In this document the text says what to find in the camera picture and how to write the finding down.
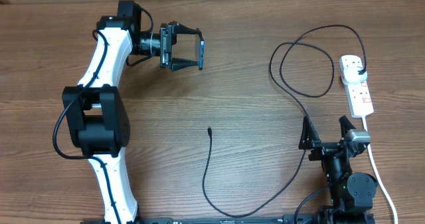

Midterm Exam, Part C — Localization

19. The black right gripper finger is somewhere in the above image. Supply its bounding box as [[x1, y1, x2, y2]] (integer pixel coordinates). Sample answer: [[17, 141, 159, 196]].
[[298, 116, 321, 150], [339, 116, 355, 141]]

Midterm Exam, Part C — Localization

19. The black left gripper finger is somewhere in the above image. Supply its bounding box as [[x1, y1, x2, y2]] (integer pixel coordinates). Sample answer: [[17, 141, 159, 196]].
[[171, 58, 199, 72], [172, 21, 203, 40]]

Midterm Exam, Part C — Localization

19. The Samsung Galaxy smartphone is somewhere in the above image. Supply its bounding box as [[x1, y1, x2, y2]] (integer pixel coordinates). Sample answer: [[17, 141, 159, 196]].
[[195, 34, 205, 70]]

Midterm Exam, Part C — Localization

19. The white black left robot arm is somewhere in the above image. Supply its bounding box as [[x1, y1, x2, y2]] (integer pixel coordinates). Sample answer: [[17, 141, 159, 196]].
[[59, 1, 205, 223]]

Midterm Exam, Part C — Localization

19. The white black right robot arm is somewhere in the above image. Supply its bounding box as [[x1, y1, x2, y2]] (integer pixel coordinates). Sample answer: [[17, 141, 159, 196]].
[[294, 116, 378, 223]]

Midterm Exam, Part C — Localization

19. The white charger plug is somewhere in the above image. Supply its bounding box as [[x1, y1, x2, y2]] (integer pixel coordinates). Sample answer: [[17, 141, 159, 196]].
[[341, 66, 368, 85]]

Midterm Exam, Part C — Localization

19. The white power strip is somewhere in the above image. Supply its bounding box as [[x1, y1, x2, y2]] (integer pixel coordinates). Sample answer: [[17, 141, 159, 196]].
[[339, 55, 374, 118]]

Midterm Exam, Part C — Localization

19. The white power strip cord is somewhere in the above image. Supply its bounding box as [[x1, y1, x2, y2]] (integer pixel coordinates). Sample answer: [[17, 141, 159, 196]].
[[361, 116, 399, 224]]

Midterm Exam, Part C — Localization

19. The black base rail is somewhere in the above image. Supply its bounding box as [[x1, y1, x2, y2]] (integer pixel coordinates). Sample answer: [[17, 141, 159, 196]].
[[79, 213, 376, 224]]

